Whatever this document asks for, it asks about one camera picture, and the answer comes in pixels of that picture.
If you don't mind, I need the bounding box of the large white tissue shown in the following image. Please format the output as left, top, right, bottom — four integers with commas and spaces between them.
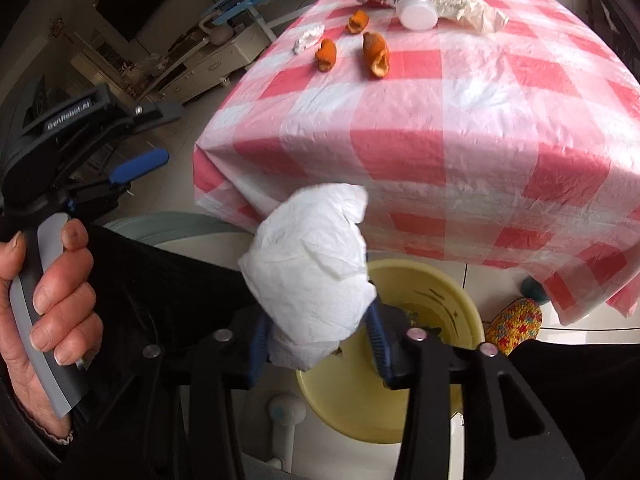
239, 183, 376, 372

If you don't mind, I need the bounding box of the small white tissue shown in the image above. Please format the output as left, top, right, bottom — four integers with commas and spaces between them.
292, 24, 326, 55

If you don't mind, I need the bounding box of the yellow plastic trash basin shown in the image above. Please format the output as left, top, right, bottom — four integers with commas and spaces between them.
297, 259, 484, 444

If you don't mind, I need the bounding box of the person's left hand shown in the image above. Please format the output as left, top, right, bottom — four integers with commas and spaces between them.
1, 219, 103, 442

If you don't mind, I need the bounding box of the teal sofa armrest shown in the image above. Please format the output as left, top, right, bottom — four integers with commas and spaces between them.
104, 211, 245, 246

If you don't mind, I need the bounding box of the cream tv cabinet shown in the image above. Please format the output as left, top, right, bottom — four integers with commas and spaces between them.
136, 24, 271, 104

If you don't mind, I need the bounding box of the pink kettlebell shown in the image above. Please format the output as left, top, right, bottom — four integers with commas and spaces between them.
198, 11, 234, 47

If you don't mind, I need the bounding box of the colourful knitted slipper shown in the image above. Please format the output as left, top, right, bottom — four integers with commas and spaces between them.
485, 298, 542, 356

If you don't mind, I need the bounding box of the orange peel piece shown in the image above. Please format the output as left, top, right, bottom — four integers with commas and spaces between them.
346, 10, 370, 35
314, 38, 337, 73
362, 32, 390, 78

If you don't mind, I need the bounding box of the pink white checkered tablecloth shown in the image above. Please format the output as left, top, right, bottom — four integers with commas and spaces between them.
193, 0, 639, 324

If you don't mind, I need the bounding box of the orange peel piece near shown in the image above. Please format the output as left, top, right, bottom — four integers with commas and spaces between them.
362, 32, 390, 78

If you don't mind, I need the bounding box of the orange peel piece far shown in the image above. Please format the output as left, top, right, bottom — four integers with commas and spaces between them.
346, 10, 370, 35

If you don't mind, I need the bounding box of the crumpled white paper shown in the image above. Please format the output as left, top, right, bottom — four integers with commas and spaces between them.
433, 0, 509, 35

